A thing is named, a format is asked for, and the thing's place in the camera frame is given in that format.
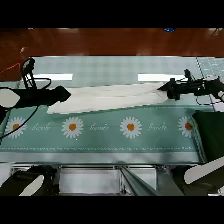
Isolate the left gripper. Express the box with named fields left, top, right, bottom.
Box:
left=45, top=85, right=72, bottom=105

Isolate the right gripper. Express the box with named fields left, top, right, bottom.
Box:
left=157, top=77, right=202, bottom=101

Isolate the white shirt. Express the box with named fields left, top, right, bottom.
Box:
left=46, top=82, right=172, bottom=115

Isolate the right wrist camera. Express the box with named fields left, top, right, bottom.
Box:
left=182, top=68, right=198, bottom=83

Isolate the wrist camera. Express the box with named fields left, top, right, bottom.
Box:
left=182, top=68, right=198, bottom=83
left=20, top=56, right=39, bottom=90

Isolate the black cable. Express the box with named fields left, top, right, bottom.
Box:
left=0, top=77, right=53, bottom=140

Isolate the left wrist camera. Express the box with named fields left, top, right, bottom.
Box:
left=20, top=56, right=39, bottom=90

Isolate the silver frame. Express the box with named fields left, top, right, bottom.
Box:
left=0, top=161, right=224, bottom=197

